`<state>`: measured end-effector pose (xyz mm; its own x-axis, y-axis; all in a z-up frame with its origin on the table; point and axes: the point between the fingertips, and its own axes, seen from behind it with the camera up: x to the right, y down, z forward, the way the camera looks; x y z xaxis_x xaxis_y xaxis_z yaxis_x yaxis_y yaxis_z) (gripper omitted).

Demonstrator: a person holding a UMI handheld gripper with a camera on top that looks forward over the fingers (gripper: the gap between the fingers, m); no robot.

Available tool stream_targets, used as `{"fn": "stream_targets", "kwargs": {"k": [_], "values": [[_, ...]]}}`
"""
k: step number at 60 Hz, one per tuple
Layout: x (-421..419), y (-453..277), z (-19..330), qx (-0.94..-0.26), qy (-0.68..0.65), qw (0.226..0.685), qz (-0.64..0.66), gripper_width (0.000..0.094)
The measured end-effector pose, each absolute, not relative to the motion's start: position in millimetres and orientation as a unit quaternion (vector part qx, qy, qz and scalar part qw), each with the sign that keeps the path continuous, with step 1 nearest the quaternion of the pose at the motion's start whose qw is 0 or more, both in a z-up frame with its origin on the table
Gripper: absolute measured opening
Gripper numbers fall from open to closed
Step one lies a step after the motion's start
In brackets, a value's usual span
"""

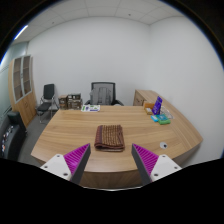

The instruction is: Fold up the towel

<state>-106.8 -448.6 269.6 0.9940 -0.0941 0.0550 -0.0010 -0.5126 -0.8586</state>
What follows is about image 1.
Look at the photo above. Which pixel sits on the small blue box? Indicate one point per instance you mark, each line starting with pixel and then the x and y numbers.
pixel 154 118

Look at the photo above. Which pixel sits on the black office chair with grey jacket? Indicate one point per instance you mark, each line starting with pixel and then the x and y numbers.
pixel 102 95

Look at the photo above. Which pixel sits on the black visitor chair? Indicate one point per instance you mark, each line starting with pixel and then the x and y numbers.
pixel 48 91

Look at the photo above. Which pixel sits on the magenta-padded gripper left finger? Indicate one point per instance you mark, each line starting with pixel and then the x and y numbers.
pixel 59 165

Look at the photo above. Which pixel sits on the white printed leaflet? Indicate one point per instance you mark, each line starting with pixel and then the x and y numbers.
pixel 90 108

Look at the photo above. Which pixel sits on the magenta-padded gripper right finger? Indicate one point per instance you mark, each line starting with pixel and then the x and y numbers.
pixel 162 165

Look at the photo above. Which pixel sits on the black printed cardboard box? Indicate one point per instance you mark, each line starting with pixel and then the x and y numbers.
pixel 74 96

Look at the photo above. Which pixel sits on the small tan box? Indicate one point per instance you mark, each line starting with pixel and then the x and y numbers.
pixel 149 111

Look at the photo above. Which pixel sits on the low wooden side cabinet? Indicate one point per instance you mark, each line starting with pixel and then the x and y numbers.
pixel 141 97

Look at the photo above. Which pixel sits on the brown patterned towel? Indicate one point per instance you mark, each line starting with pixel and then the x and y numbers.
pixel 110 137

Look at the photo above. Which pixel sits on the orange box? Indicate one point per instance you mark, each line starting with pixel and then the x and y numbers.
pixel 148 105

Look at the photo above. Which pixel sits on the black leather armchair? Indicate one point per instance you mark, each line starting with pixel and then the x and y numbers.
pixel 11 136

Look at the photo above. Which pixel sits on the wide brown cardboard box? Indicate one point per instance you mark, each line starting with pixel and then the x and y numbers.
pixel 75 104

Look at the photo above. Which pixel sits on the green box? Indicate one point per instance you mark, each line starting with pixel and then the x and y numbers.
pixel 164 120

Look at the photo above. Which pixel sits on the wooden cabinet with glass doors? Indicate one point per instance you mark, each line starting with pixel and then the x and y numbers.
pixel 25 106

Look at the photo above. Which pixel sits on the long ceiling light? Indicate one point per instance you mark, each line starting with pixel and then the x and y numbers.
pixel 20 32

